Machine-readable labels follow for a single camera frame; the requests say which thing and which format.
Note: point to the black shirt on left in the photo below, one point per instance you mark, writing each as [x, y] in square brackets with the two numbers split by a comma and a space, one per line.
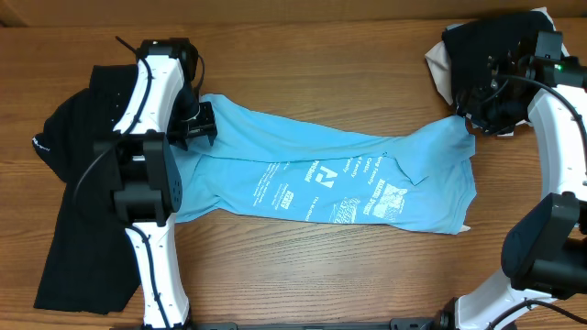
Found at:
[91, 265]

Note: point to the beige folded garment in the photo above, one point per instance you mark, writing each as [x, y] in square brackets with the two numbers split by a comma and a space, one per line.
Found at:
[438, 73]

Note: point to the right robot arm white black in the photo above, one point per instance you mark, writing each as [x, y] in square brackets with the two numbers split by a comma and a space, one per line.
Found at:
[541, 263]

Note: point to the black folded garment on pile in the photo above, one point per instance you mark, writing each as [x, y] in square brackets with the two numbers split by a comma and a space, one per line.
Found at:
[470, 45]

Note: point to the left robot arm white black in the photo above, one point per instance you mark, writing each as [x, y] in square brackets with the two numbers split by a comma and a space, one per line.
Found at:
[140, 176]

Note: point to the light blue printed t-shirt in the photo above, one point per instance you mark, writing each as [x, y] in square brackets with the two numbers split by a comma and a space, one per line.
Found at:
[272, 166]

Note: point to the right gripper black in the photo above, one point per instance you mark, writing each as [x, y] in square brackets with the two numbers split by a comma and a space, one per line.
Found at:
[470, 105]

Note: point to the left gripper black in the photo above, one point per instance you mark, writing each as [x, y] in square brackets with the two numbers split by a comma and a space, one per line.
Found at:
[200, 126]

